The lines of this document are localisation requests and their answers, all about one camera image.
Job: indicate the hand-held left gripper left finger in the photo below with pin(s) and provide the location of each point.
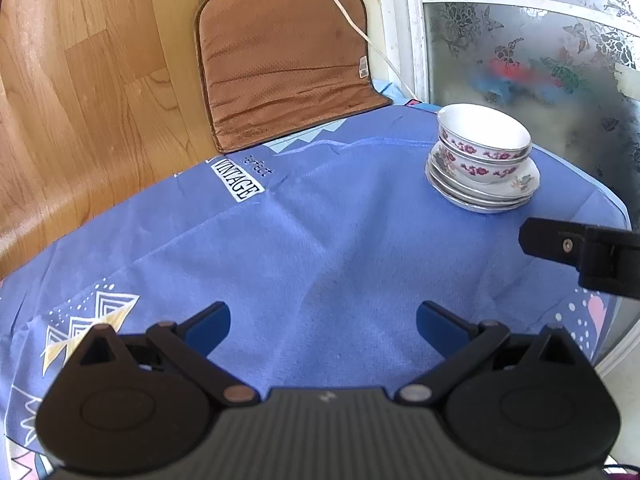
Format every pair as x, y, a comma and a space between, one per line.
207, 328

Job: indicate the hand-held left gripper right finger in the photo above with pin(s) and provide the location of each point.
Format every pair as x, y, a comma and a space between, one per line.
440, 328

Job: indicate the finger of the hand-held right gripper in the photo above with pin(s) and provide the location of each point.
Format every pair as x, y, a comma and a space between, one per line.
550, 240

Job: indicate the scalloped white floral plate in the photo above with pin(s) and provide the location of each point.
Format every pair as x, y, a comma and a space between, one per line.
527, 182

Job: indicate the large white floral plate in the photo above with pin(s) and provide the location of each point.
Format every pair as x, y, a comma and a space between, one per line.
480, 209

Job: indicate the deep white floral plate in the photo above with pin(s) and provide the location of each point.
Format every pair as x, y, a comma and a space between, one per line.
470, 199

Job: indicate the white bowl red flowers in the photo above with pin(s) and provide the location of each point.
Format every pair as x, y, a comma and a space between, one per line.
480, 127
475, 170

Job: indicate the light blue cartoon sheet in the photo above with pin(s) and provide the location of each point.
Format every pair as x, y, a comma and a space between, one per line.
607, 195

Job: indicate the blue printed blanket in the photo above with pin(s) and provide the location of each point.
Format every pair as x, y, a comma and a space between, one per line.
325, 240

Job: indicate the frosted floral window glass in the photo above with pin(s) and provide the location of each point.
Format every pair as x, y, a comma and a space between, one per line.
550, 60

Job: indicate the brown seat cushion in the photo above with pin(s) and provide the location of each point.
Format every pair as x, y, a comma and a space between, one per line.
285, 65

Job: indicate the white window frame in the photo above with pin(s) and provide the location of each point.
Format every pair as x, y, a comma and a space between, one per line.
400, 25

